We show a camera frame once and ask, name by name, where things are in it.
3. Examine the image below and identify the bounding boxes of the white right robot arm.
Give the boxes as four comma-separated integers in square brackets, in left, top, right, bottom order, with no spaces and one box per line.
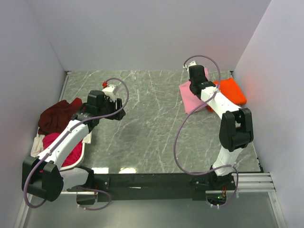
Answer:
[187,61,254,177]

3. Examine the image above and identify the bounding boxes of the pink t shirt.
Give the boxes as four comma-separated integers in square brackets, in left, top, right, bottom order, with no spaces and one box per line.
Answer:
[179,81,203,114]

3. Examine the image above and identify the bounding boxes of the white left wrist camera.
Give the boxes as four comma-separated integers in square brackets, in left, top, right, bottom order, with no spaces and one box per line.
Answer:
[102,81,119,101]

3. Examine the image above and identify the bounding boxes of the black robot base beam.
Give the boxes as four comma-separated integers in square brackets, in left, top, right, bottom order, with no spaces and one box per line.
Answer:
[68,172,237,202]

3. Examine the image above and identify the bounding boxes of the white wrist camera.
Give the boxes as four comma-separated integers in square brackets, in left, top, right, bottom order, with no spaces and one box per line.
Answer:
[183,61,197,70]
[102,81,119,101]

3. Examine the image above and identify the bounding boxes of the folded orange t shirt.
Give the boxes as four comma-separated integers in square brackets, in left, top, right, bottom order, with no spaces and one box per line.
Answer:
[219,78,247,106]

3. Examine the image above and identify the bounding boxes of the magenta t shirt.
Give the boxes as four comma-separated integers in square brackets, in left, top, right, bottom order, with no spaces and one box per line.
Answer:
[42,133,83,168]

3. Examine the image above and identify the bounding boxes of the aluminium rail frame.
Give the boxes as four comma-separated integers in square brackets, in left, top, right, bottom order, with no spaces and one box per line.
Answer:
[25,173,277,196]

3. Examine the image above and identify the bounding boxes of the white laundry basket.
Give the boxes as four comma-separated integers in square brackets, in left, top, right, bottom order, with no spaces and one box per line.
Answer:
[60,144,86,171]

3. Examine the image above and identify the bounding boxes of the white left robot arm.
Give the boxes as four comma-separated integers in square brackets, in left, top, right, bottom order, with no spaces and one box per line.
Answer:
[22,85,125,201]

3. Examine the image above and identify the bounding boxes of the dark red t shirt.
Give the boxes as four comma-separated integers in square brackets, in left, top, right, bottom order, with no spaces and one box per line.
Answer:
[38,98,83,135]

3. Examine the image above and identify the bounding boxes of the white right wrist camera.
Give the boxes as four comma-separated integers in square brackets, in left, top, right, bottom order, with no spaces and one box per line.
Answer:
[183,61,197,70]

